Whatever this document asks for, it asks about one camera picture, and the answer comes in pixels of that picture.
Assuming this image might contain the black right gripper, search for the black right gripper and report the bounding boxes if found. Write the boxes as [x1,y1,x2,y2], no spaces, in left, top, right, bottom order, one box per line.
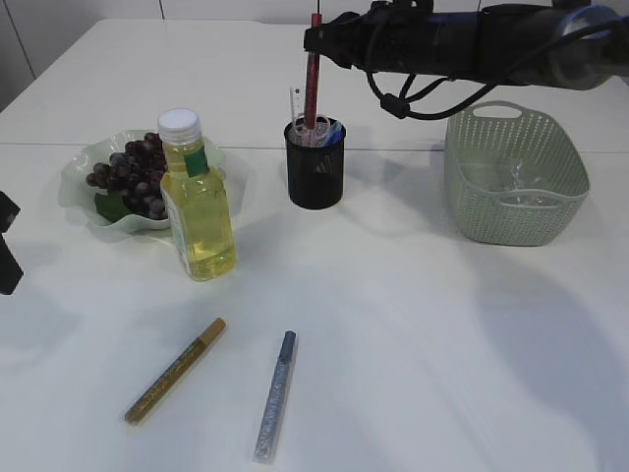
[304,7,439,73]

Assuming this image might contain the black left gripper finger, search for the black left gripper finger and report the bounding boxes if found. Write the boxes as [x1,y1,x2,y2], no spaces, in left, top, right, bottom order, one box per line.
[0,192,21,234]
[0,237,24,295]

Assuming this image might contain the red glitter pen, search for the red glitter pen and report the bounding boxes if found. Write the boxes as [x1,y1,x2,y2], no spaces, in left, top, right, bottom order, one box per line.
[304,13,323,129]

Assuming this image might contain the clear plastic ruler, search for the clear plastic ruler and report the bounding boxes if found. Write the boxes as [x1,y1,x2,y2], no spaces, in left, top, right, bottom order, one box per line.
[289,87,304,126]

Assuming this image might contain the blue scissors with sheath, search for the blue scissors with sheath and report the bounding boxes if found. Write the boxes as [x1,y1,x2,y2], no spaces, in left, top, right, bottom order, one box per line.
[323,121,343,147]

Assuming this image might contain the pink scissors with purple sheath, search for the pink scissors with purple sheath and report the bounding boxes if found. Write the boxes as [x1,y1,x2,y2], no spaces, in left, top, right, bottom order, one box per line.
[290,114,331,148]

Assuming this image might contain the purple grape bunch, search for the purple grape bunch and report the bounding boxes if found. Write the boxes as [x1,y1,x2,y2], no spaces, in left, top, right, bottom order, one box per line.
[86,133,167,222]

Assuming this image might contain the gold glitter pen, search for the gold glitter pen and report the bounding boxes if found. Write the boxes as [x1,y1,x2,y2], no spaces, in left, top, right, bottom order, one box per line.
[124,318,227,425]

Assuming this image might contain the yellow tea bottle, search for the yellow tea bottle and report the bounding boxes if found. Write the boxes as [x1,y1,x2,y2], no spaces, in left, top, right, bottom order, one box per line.
[157,108,237,281]

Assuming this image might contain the clear plastic sheet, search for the clear plastic sheet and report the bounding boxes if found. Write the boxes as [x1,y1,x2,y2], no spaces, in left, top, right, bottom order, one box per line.
[498,159,556,207]

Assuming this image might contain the silver glitter pen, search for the silver glitter pen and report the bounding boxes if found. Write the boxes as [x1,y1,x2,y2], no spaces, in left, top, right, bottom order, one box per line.
[254,330,297,463]

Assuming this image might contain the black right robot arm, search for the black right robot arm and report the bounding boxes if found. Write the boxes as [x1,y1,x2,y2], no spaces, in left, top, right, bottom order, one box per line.
[304,1,628,90]

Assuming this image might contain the green wavy glass plate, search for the green wavy glass plate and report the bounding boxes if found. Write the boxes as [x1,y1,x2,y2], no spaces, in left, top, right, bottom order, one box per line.
[61,124,233,242]

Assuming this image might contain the black mesh pen cup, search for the black mesh pen cup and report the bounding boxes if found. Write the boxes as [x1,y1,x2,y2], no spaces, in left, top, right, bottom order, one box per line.
[284,121,347,210]

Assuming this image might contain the green woven plastic basket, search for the green woven plastic basket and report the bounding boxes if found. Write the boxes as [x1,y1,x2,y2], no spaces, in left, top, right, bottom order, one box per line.
[444,101,591,247]

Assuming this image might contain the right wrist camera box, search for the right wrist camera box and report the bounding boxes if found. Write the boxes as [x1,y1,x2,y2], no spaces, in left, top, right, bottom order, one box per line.
[371,0,434,15]

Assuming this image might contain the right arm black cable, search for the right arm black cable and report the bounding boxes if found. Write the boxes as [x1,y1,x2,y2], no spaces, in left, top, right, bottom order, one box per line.
[365,22,615,121]

